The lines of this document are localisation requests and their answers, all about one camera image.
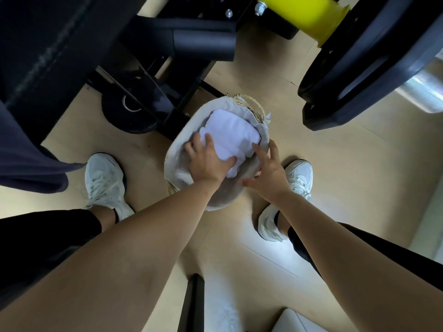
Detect person's left hand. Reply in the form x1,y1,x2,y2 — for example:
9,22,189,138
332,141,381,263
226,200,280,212
183,132,238,186

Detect person's right hand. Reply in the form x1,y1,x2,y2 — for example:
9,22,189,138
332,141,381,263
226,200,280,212
242,139,291,203

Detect white towel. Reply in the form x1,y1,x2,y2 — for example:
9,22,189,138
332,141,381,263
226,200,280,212
200,109,261,178

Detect person's left forearm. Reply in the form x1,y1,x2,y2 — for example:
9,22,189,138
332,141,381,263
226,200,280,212
0,180,222,332

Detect person's right forearm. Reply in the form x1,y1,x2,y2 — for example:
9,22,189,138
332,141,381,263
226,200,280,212
275,191,443,332

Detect white right sneaker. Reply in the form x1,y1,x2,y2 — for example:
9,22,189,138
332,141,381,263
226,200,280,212
258,160,314,242

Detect white sneaker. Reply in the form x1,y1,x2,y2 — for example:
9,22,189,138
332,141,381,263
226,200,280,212
84,153,135,223
258,160,314,242

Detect woven basket with beige liner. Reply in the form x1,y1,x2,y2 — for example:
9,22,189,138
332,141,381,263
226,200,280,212
164,94,272,212

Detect person's right leg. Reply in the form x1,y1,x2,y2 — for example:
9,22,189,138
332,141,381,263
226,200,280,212
276,210,295,239

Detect person's leg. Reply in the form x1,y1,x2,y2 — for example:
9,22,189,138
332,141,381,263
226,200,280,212
276,210,295,239
91,205,117,234

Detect small black weight plate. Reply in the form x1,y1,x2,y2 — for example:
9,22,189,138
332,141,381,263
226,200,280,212
101,71,167,134

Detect white left sneaker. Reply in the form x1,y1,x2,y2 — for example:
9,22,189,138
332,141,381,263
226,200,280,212
84,153,135,223

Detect black foam roller pad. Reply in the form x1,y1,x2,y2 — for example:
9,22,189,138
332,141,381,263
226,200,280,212
121,15,237,62

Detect large black weight plates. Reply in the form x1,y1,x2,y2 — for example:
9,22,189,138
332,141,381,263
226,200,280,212
298,0,443,132

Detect black metal bar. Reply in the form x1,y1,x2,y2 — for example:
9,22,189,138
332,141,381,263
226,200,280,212
177,273,205,332

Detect person's left leg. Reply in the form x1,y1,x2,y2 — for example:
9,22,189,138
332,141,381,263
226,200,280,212
91,205,117,234

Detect white flat object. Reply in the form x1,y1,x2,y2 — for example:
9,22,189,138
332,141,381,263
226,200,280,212
272,308,329,332

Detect silver barbell sleeve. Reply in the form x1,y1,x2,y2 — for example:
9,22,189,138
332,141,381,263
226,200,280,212
395,59,443,114

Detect black shorts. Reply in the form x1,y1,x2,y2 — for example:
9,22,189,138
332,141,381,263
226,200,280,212
0,209,443,301

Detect black padded bench seat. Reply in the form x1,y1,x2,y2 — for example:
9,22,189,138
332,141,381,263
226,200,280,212
0,0,149,145

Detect black gym machine frame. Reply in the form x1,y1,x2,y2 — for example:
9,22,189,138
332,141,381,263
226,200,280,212
87,0,302,142

